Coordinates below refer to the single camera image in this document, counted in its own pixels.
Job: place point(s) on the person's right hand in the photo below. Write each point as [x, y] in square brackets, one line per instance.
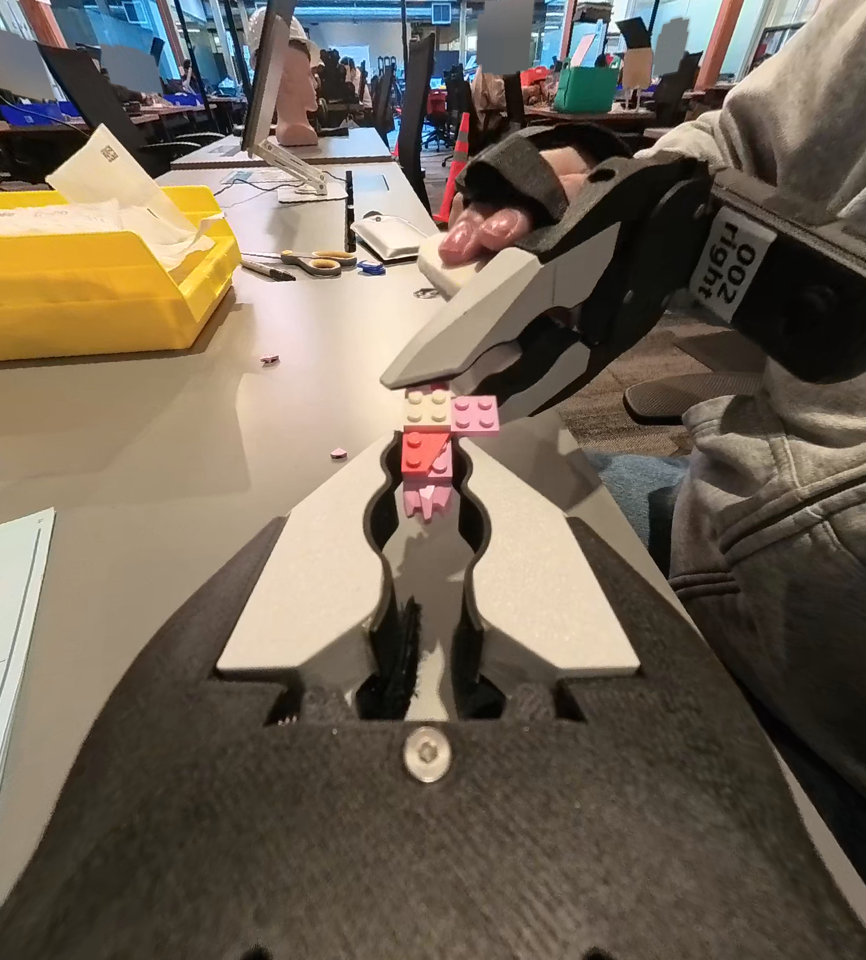
[478, 236]

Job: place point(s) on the black chair armrest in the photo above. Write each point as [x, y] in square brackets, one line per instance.
[673, 397]

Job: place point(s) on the red pink cream brick body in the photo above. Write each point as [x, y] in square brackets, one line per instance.
[425, 409]

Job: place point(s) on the black marker pen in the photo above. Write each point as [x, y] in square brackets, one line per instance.
[268, 270]

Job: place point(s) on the black monitor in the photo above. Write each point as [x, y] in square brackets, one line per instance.
[80, 86]

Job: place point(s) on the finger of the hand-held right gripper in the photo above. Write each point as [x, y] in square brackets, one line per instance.
[560, 375]
[478, 307]

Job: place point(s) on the yellow plastic bin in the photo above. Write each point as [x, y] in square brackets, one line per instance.
[65, 300]

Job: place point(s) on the open light blue instruction booklet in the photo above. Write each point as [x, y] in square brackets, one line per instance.
[5, 675]

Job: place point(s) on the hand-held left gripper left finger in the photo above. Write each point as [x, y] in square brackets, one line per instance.
[298, 600]

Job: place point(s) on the white paper bag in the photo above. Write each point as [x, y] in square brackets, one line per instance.
[103, 169]

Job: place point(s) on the monitor on white arm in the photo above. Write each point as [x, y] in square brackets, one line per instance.
[264, 75]

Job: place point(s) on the blue storage bin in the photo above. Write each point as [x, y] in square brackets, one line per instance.
[28, 112]

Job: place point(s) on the black upright post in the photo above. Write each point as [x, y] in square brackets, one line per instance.
[350, 217]

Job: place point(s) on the mannequin head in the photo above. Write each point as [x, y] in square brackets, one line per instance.
[298, 105]

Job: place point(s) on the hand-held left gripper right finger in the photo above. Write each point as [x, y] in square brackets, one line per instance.
[553, 600]

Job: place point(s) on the white paper sheets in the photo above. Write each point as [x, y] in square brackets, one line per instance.
[43, 221]

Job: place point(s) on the small blue object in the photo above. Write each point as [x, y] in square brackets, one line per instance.
[370, 266]

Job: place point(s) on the green storage bin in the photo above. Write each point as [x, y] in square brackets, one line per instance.
[587, 90]

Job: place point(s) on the person's torso grey hoodie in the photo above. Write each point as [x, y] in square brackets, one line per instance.
[815, 525]

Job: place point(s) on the orange traffic cone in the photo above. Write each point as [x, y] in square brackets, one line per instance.
[455, 180]

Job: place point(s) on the person's right forearm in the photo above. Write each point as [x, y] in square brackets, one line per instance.
[815, 112]

